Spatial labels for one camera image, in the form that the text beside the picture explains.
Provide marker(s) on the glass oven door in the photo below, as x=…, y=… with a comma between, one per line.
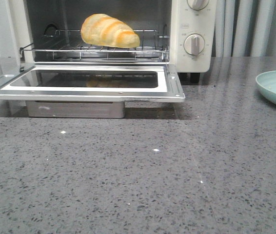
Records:
x=92, y=83

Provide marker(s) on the striped croissant bread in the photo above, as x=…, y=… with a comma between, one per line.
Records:
x=104, y=30

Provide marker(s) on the white Toshiba toaster oven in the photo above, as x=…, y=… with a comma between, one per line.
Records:
x=170, y=17

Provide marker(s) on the lower oven knob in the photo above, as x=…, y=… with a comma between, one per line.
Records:
x=194, y=44

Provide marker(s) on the oven knob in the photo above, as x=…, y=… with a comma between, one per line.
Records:
x=194, y=44
x=197, y=4

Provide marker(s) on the upper oven knob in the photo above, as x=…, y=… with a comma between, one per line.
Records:
x=197, y=4

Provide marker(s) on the metal wire oven rack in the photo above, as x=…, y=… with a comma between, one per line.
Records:
x=68, y=46

